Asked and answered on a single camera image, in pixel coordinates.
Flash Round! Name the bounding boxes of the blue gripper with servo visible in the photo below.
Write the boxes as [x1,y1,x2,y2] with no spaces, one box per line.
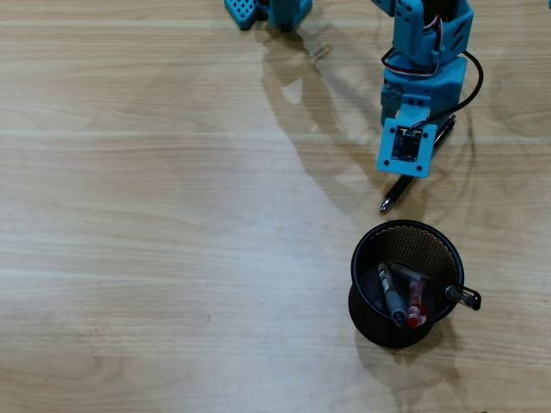
[380,55,469,128]

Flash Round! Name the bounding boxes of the black retractable pen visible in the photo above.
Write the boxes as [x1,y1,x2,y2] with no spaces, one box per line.
[379,114,457,213]

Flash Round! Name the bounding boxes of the clear pen with black cap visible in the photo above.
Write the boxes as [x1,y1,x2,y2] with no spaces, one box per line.
[389,262,482,311]

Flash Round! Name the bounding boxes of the red clear pen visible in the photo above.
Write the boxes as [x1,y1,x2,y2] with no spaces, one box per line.
[406,277,430,330]

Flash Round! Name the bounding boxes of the grey grip clear pen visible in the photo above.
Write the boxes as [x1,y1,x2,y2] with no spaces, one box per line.
[377,262,408,328]

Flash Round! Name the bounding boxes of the blue perforated robot base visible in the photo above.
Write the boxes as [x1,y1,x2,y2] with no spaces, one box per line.
[223,0,260,31]

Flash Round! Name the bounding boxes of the black mesh pen holder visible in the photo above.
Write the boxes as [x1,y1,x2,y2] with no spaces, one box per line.
[347,219,465,348]

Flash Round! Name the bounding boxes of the red white servo wires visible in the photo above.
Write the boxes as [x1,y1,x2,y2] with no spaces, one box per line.
[381,15,444,78]

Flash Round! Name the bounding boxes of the black camera cable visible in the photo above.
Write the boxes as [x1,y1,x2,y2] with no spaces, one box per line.
[411,50,485,130]

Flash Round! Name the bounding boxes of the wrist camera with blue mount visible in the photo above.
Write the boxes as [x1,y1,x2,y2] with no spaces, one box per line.
[376,105,434,180]

